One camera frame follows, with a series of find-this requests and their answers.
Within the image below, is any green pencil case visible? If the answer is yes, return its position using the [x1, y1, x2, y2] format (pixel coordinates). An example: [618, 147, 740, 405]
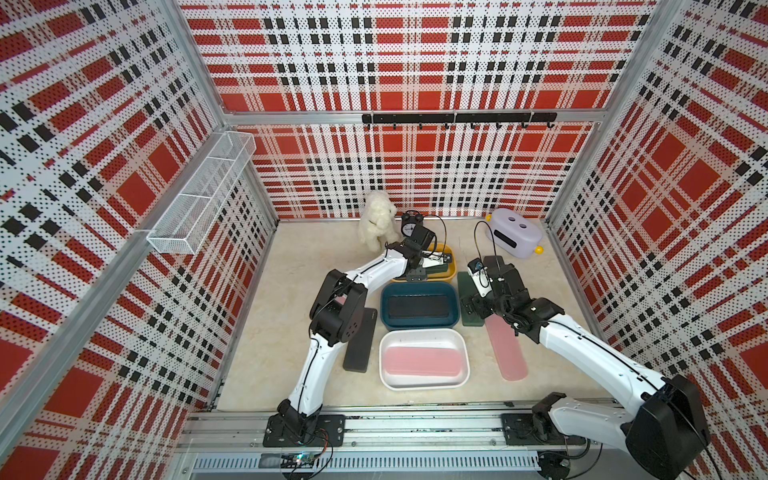
[420, 252, 453, 273]
[457, 272, 485, 327]

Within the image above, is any pink pencil case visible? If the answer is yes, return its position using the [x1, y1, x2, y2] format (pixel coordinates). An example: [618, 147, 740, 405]
[382, 347, 465, 377]
[485, 315, 528, 382]

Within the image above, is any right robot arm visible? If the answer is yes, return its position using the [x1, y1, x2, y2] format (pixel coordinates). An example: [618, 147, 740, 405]
[467, 256, 710, 479]

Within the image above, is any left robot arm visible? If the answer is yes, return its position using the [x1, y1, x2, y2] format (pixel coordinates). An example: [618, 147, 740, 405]
[277, 223, 437, 443]

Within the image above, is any yellow storage tray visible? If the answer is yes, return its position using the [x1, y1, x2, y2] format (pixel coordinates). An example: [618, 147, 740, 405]
[394, 243, 457, 283]

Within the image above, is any teal storage tray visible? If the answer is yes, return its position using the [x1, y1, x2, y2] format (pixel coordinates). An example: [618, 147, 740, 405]
[380, 282, 460, 331]

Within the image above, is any white storage tray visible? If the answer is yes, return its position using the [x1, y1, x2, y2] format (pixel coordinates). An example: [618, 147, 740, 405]
[379, 328, 471, 391]

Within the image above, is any black alarm clock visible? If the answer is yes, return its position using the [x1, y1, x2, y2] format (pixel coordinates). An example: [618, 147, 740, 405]
[401, 210, 424, 237]

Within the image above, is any white plush dog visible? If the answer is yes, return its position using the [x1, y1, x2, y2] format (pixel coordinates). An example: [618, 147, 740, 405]
[357, 191, 399, 252]

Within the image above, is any lavender toaster toy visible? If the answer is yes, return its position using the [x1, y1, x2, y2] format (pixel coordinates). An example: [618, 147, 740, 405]
[486, 208, 543, 259]

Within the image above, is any green circuit board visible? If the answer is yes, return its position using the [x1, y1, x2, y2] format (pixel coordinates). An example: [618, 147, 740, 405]
[280, 452, 316, 470]

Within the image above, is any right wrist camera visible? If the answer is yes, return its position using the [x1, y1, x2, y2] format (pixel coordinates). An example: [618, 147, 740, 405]
[467, 258, 492, 297]

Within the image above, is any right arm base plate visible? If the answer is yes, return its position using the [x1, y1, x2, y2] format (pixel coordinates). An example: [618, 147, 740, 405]
[500, 413, 586, 446]

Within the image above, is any black hook rail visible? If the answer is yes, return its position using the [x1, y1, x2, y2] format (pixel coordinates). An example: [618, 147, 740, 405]
[361, 112, 558, 126]

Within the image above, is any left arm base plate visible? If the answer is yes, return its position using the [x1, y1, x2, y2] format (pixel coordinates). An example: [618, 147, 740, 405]
[262, 414, 346, 448]

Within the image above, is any white wire mesh shelf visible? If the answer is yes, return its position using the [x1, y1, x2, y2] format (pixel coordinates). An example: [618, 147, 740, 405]
[148, 131, 256, 255]

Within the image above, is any aluminium rail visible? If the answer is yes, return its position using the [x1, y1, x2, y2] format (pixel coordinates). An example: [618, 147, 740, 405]
[179, 404, 667, 454]

